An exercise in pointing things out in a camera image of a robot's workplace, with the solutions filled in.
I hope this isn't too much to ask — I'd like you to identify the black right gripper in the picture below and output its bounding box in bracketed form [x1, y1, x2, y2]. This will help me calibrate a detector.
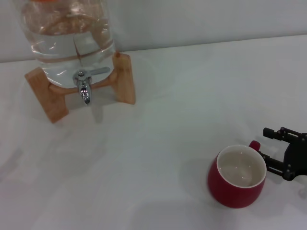
[260, 126, 307, 182]

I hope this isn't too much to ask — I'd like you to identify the red cup white inside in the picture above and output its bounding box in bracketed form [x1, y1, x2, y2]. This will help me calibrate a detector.
[207, 140, 267, 208]

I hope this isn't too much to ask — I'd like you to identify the chrome faucet with lever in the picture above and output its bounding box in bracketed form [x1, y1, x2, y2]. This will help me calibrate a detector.
[72, 66, 111, 106]

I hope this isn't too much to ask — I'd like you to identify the wooden dispenser stand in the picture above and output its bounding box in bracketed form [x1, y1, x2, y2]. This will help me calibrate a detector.
[24, 53, 137, 124]

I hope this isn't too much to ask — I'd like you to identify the glass water dispenser jar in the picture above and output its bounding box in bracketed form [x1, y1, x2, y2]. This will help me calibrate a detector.
[18, 0, 118, 88]

